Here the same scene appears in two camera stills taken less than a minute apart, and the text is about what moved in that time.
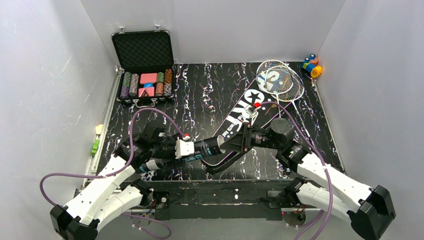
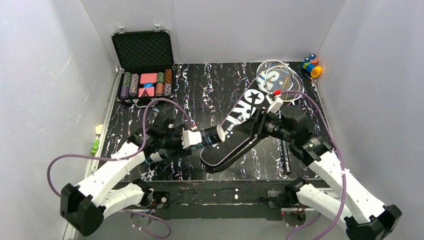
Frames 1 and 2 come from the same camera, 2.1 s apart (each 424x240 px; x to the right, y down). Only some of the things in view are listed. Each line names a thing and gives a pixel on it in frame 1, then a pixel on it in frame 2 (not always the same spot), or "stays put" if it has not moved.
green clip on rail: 95,146 stays put
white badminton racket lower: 287,85 stays put
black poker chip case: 146,71 stays put
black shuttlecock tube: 203,148 to 212,135
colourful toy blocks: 310,65 stays put
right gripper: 247,140 to 259,122
